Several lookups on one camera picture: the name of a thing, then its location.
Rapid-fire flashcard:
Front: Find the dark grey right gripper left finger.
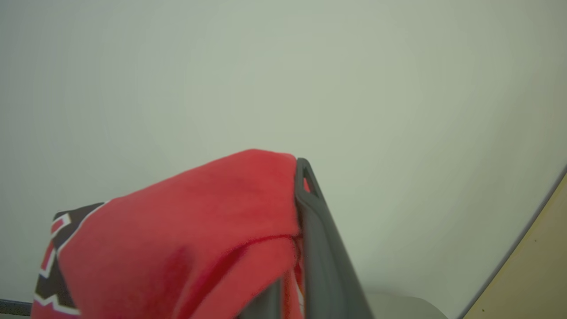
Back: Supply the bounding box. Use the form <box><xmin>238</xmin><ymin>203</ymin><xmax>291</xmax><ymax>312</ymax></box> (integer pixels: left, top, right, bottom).
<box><xmin>236</xmin><ymin>278</ymin><xmax>285</xmax><ymax>319</ymax></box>

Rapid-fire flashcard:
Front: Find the beige panel with grey edge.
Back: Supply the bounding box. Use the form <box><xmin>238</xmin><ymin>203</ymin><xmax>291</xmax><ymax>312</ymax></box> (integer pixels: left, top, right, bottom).
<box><xmin>458</xmin><ymin>163</ymin><xmax>567</xmax><ymax>319</ymax></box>

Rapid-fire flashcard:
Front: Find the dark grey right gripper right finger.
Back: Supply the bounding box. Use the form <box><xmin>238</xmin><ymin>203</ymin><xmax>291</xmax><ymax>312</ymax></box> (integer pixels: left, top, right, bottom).
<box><xmin>294</xmin><ymin>157</ymin><xmax>375</xmax><ymax>319</ymax></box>

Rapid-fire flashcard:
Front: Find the red shirt with black-white print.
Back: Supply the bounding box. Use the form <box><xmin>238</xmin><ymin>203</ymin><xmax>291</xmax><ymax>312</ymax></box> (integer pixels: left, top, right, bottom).
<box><xmin>30</xmin><ymin>149</ymin><xmax>311</xmax><ymax>319</ymax></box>

